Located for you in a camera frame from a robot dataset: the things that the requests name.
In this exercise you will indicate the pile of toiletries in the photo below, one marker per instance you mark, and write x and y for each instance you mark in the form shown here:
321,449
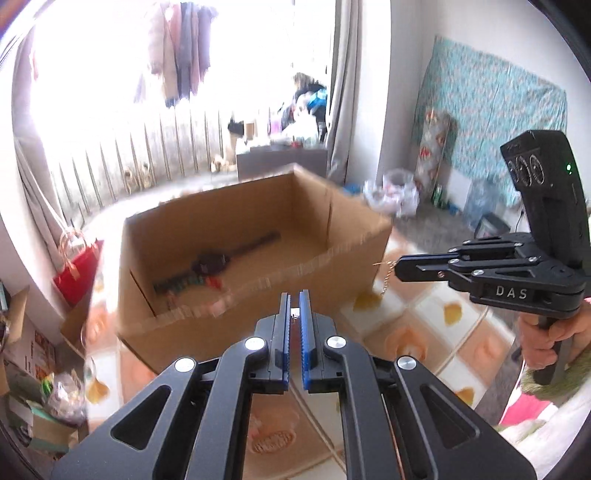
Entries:
67,397

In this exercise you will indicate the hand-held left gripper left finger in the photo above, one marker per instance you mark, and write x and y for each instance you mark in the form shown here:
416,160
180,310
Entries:
286,327

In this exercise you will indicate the metal balcony railing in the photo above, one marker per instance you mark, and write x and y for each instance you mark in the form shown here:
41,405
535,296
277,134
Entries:
175,143

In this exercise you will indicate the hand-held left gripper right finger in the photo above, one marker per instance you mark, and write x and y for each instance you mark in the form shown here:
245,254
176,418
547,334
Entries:
304,327

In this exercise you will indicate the tile-patterned tablecloth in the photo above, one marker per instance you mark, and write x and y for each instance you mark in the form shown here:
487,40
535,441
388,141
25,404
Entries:
415,332

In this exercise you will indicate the brown side shelf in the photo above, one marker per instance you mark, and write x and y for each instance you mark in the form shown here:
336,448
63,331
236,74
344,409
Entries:
18,314

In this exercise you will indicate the pink floral blanket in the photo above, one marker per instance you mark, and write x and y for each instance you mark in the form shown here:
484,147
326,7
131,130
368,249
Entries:
535,415

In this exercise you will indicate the person's right hand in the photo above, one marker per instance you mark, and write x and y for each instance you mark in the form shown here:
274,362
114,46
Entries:
531,346

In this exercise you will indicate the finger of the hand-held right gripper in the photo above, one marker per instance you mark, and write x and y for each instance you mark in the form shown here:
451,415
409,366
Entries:
425,270
498,247

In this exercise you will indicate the dark grey cabinet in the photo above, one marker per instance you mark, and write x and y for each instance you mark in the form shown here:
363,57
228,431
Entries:
281,161

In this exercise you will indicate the patterned wrapped roll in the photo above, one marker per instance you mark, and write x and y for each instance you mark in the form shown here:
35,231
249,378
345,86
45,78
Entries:
431,147

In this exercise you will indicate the red gift bag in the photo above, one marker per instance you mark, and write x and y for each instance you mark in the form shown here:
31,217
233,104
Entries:
78,272

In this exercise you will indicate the brown cardboard box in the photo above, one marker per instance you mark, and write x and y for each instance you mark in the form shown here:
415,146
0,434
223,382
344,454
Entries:
323,277

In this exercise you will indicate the pile of clothes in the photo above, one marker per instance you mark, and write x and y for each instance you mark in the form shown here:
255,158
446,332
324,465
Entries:
304,110

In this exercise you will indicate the black object on cabinet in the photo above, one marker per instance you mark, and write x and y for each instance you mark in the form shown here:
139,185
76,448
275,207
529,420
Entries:
235,127

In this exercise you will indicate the hanging clothes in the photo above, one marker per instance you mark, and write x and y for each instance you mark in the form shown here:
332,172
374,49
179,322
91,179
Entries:
180,50

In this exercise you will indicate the large clear water bottle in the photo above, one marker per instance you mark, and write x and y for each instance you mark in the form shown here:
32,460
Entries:
480,205

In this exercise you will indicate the green can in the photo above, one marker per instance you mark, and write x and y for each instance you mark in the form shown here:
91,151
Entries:
437,196

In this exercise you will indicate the tan shoes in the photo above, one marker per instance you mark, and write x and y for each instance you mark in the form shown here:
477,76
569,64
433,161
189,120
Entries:
220,164

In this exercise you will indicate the small grey appliance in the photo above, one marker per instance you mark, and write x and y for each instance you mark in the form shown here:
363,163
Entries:
491,226

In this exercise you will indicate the beige box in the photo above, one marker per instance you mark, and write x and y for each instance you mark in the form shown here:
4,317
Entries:
250,129

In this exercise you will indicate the beige shoe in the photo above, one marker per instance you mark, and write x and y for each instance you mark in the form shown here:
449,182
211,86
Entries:
130,179
146,174

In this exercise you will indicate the white plastic bag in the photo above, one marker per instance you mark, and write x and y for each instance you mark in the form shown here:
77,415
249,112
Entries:
392,194

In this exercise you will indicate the teal floral mattress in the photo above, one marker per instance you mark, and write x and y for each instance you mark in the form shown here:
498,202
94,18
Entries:
498,115

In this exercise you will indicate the grey curtain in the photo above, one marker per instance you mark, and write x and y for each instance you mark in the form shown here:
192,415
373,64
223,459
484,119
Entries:
344,92
32,152

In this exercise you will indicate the black wristwatch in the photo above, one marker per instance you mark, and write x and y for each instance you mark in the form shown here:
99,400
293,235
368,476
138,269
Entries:
211,265

